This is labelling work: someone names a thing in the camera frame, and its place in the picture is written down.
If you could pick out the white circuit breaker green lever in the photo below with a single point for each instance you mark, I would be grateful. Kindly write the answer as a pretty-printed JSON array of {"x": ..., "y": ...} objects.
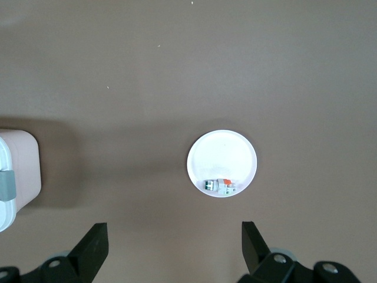
[{"x": 221, "y": 187}]

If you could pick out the white lidded storage box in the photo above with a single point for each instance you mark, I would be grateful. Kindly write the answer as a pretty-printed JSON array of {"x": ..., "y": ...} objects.
[{"x": 26, "y": 165}]

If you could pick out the pink round plate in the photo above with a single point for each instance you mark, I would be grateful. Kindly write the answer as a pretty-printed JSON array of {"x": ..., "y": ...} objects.
[{"x": 222, "y": 156}]

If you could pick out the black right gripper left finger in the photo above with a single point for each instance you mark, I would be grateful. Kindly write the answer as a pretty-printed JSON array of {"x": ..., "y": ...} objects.
[{"x": 88, "y": 250}]

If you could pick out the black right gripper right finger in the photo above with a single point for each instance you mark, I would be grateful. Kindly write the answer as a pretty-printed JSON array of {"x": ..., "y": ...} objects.
[{"x": 259, "y": 253}]

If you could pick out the gray box latch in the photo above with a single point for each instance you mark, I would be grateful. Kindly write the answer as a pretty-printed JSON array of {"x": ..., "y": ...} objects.
[{"x": 6, "y": 185}]

